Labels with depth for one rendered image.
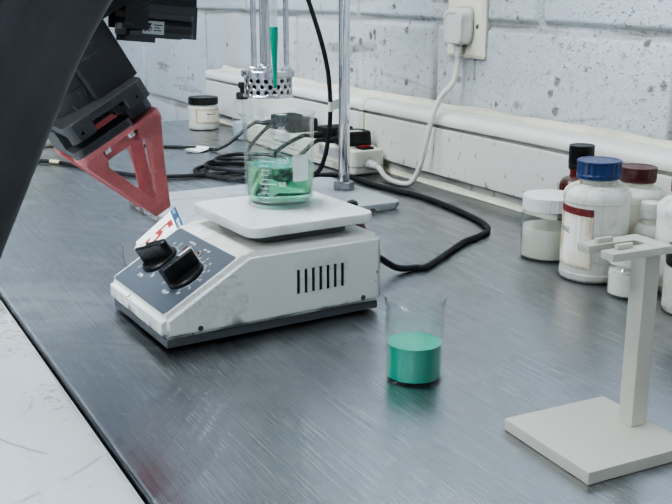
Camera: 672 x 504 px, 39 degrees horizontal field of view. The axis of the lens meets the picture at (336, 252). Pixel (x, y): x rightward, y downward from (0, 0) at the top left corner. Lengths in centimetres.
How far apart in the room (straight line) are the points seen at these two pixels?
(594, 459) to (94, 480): 29
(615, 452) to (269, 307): 31
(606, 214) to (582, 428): 35
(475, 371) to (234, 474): 22
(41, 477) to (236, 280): 25
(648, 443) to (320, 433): 20
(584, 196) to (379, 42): 71
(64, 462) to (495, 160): 80
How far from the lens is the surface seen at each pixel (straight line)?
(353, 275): 81
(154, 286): 80
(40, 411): 67
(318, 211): 82
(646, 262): 59
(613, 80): 116
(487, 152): 127
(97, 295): 91
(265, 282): 77
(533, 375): 72
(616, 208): 93
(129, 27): 71
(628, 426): 63
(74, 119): 68
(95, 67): 69
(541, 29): 126
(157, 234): 103
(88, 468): 59
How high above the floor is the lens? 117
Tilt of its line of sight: 15 degrees down
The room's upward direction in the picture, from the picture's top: straight up
